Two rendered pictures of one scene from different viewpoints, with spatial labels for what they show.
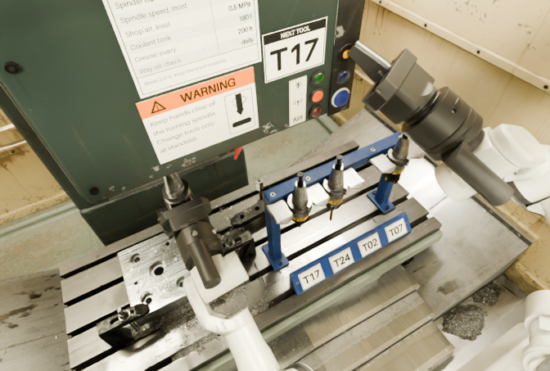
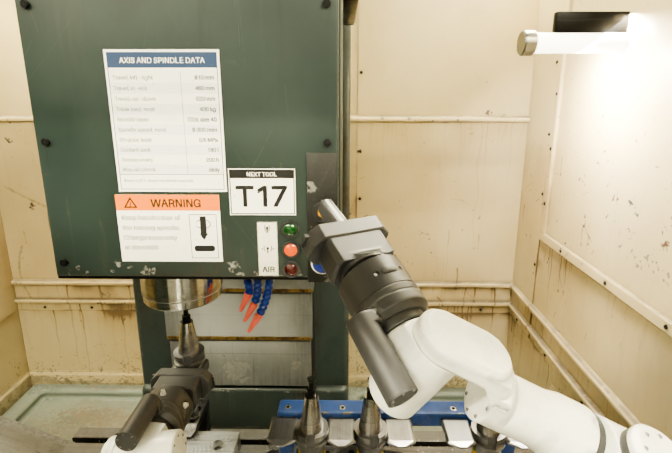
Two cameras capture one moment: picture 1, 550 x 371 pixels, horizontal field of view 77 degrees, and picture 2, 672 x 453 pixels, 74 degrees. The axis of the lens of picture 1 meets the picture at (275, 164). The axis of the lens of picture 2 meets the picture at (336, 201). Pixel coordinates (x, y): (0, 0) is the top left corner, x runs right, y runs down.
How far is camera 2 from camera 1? 45 cm
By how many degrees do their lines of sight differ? 40
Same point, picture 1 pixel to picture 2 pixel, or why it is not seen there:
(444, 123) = (361, 283)
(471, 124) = (391, 292)
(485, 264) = not seen: outside the picture
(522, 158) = (431, 346)
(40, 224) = (118, 400)
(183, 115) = (150, 219)
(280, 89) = (247, 227)
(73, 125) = (67, 196)
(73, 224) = not seen: hidden behind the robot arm
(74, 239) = not seen: hidden behind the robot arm
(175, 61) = (151, 169)
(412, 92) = (345, 247)
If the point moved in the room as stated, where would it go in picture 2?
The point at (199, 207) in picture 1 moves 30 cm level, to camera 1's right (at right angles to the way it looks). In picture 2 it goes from (194, 377) to (327, 427)
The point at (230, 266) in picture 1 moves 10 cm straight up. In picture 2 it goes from (160, 439) to (154, 384)
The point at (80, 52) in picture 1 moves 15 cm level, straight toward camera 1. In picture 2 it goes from (87, 144) to (23, 159)
